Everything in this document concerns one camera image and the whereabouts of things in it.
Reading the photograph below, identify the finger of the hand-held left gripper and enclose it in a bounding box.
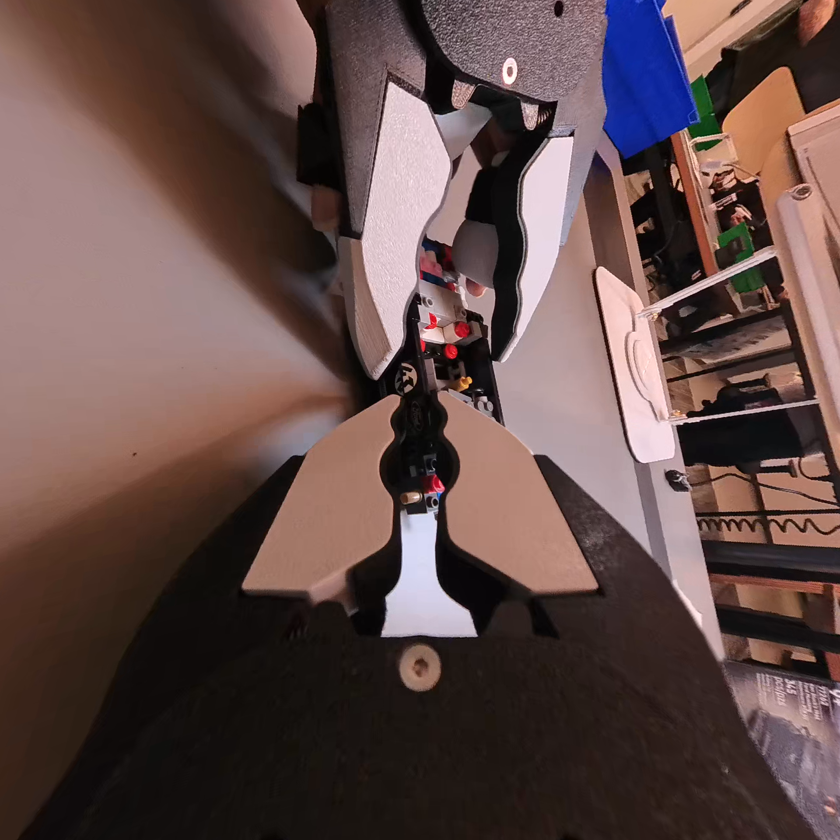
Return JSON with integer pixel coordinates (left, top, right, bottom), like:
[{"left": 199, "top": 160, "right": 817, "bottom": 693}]
[
  {"left": 338, "top": 80, "right": 455, "bottom": 382},
  {"left": 489, "top": 133, "right": 578, "bottom": 364}
]

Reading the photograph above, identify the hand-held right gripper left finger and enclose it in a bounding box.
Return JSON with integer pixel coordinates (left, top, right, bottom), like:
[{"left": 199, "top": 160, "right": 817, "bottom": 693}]
[{"left": 241, "top": 394, "right": 403, "bottom": 608}]

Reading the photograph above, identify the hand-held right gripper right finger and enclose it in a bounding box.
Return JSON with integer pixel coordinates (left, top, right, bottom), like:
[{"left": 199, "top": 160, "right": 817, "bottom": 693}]
[{"left": 436, "top": 392, "right": 599, "bottom": 634}]

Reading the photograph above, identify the lego car model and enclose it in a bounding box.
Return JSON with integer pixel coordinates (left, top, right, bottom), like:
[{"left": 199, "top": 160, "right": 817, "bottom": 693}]
[{"left": 377, "top": 233, "right": 505, "bottom": 519}]

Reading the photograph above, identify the lego instruction booklet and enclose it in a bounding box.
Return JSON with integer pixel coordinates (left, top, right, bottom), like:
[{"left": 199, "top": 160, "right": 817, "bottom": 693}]
[{"left": 786, "top": 98, "right": 840, "bottom": 253}]

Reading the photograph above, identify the lego set box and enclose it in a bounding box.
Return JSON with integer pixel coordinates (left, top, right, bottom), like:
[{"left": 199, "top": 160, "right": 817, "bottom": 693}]
[{"left": 722, "top": 659, "right": 840, "bottom": 840}]

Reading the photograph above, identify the blue plastic bin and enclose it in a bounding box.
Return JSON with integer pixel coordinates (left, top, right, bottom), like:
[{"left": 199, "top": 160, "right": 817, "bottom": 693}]
[{"left": 602, "top": 0, "right": 698, "bottom": 160}]

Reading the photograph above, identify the white book stand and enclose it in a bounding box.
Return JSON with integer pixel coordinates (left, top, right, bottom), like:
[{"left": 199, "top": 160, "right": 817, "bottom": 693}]
[{"left": 594, "top": 184, "right": 840, "bottom": 463}]

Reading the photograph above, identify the green plastic bin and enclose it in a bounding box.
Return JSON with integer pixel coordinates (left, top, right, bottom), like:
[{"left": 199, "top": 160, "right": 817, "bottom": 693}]
[
  {"left": 718, "top": 223, "right": 756, "bottom": 293},
  {"left": 688, "top": 75, "right": 723, "bottom": 135}
]

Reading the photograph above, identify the black coiled cable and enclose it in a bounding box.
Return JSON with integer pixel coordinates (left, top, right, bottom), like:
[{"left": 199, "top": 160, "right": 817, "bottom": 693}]
[{"left": 696, "top": 514, "right": 840, "bottom": 538}]

